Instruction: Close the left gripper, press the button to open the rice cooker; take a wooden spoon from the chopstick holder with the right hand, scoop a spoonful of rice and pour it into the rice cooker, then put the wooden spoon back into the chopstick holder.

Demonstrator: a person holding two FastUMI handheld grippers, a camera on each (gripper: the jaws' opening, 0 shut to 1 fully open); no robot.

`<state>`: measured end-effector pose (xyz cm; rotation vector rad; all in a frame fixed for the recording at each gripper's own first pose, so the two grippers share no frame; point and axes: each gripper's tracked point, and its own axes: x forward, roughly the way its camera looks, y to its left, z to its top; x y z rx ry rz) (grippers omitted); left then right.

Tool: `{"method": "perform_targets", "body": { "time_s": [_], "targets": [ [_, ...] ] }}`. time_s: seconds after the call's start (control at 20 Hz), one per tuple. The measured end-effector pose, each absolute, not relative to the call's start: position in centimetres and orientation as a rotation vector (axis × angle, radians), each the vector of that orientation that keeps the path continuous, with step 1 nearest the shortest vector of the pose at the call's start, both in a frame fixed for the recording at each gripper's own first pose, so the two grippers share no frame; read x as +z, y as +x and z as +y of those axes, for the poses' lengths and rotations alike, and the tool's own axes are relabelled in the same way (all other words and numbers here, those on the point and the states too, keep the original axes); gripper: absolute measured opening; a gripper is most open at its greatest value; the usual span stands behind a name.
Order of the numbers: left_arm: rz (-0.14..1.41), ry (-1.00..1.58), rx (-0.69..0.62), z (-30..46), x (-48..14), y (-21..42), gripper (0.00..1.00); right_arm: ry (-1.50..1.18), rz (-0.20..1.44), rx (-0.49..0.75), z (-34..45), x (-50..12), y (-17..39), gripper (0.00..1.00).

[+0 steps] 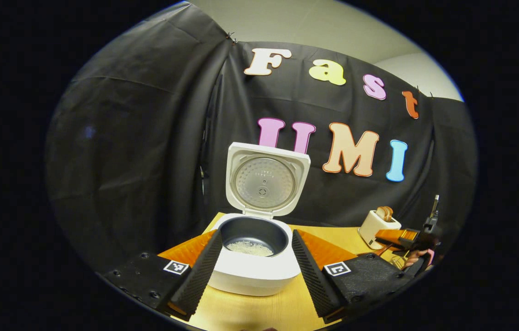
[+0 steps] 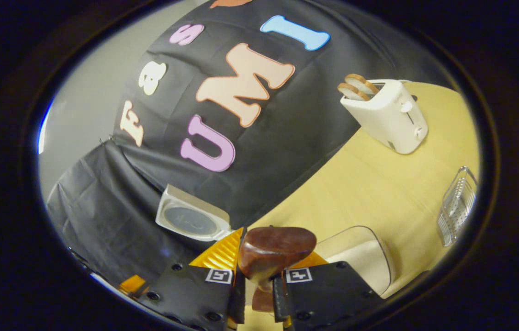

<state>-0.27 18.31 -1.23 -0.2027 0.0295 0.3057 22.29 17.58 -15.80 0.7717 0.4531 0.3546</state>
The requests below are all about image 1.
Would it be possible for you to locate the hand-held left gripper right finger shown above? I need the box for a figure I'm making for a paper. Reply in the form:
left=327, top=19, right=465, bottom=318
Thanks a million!
left=291, top=229, right=418, bottom=324

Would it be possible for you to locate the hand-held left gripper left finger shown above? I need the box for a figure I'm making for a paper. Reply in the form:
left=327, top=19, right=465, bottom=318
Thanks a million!
left=103, top=229, right=223, bottom=321

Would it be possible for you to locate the white rice cooker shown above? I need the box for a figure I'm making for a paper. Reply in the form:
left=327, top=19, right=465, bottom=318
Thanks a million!
left=207, top=142, right=311, bottom=297

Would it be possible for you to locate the white rice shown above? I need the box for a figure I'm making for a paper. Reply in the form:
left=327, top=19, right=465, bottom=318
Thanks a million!
left=226, top=240, right=275, bottom=257

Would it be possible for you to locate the white toaster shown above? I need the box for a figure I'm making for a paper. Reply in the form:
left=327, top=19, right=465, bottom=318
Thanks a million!
left=358, top=210, right=402, bottom=250

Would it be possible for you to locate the black backdrop cloth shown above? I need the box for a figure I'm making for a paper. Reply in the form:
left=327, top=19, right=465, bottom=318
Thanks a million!
left=45, top=2, right=478, bottom=272

